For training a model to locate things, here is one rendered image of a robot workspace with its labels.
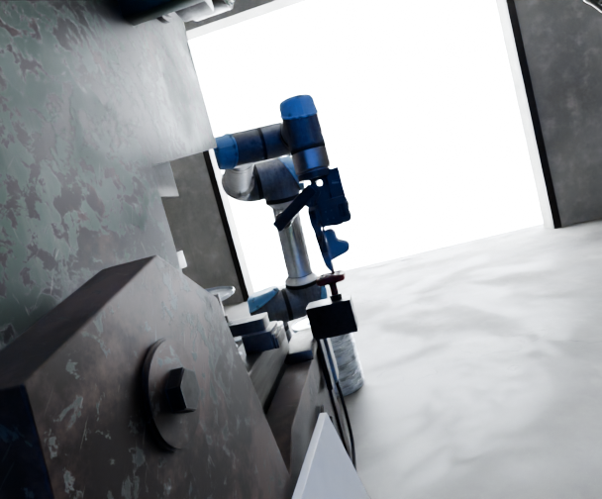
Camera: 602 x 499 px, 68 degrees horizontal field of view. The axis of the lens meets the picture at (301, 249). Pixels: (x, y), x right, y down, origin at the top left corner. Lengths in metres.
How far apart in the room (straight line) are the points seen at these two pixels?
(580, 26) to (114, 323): 5.89
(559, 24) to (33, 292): 5.82
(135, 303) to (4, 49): 0.23
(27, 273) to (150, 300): 0.08
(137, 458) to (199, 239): 5.40
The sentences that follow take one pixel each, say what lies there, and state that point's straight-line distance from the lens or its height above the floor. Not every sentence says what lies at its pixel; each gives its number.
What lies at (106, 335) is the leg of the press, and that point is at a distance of 0.30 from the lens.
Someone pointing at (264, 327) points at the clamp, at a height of 0.74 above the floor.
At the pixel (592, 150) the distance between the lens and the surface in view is 5.87.
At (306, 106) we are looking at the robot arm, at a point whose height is 1.10.
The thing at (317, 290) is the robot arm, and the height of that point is 0.64.
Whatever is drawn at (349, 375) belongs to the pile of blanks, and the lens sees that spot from 2.23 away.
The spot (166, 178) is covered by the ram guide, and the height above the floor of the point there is 1.02.
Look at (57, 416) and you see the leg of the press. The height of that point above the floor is 0.84.
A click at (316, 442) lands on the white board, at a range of 0.68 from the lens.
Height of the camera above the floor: 0.90
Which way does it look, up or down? 5 degrees down
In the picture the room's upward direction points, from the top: 15 degrees counter-clockwise
